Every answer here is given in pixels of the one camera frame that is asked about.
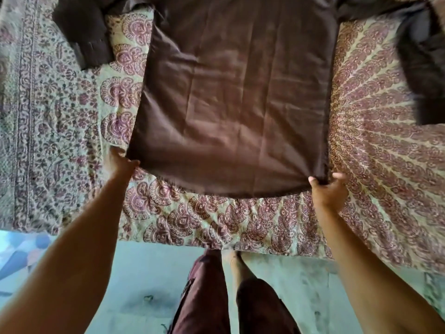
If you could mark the person's left forearm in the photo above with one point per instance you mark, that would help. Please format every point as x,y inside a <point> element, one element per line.
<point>62,267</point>

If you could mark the person's maroon trousers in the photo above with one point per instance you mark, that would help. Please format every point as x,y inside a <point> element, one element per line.
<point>205,299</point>

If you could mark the person's bare foot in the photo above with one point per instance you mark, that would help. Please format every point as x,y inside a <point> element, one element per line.
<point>238,267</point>

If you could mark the person's right forearm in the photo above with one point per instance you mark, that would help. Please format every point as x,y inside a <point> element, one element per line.
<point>375,285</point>

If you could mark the person's right hand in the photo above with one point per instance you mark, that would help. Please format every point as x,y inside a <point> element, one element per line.
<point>330,196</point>

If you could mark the dark brown shirt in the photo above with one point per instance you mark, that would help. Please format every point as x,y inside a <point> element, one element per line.
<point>236,100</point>

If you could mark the person's left hand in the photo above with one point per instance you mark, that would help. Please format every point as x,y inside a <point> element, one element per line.
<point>120,166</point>

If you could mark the bed with maroon patterned cover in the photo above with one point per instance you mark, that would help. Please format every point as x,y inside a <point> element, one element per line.
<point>62,118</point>

